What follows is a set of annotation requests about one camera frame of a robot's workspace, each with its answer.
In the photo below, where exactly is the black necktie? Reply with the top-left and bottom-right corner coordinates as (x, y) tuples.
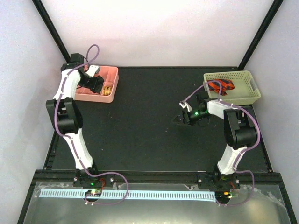
(91, 76), (104, 93)

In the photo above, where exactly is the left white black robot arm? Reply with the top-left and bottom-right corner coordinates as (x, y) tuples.
(46, 53), (104, 186)

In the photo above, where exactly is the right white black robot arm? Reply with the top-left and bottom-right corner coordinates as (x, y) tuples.
(173, 91), (261, 188)

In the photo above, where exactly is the pink compartment organizer box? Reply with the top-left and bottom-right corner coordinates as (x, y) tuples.
(75, 66), (119, 103)

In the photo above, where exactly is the yellow black rolled tie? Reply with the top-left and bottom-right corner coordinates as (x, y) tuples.
(102, 86), (113, 96)

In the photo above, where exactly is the orange navy striped tie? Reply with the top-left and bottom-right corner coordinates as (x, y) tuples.
(208, 79), (235, 96)

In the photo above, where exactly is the green perforated plastic basket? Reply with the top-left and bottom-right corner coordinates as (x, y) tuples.
(203, 70), (261, 105)

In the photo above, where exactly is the clear acrylic sheet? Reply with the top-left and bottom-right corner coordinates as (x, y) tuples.
(19, 182), (291, 224)

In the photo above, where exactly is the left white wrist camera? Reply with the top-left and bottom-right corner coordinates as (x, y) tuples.
(85, 65), (100, 77)

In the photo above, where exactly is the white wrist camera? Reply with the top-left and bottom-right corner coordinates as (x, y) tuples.
(85, 65), (100, 77)
(179, 101), (192, 112)

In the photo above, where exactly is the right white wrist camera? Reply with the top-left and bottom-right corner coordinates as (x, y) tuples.
(179, 101), (192, 112)

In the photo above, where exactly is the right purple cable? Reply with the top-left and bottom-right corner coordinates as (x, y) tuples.
(181, 80), (262, 208)

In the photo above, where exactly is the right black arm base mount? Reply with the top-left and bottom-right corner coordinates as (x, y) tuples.
(197, 173), (240, 190)

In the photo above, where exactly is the left black frame post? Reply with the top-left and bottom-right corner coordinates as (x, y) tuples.
(32, 0), (71, 63)

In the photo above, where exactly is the black frame post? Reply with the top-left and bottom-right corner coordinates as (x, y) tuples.
(32, 0), (71, 63)
(238, 0), (284, 70)

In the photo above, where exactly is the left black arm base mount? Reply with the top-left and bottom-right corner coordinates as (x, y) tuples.
(72, 172), (115, 189)

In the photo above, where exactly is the light blue slotted cable duct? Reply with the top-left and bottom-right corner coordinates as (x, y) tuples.
(39, 189), (216, 202)

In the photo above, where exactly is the right black frame post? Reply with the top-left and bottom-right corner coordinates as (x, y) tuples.
(238, 0), (284, 70)

